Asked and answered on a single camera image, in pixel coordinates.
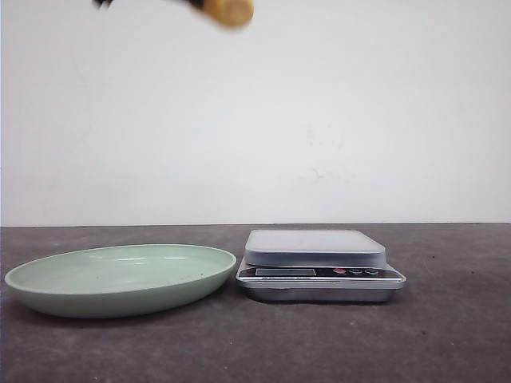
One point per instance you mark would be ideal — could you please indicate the silver digital kitchen scale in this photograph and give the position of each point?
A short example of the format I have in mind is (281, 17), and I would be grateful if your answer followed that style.
(316, 266)

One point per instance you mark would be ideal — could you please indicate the yellow corn cob piece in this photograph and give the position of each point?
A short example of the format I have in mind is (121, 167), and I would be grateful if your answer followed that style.
(228, 13)

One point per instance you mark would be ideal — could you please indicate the light green plate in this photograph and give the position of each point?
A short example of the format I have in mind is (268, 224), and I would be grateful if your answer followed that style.
(120, 281)

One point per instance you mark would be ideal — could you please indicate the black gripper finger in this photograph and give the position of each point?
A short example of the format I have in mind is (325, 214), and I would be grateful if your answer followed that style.
(102, 3)

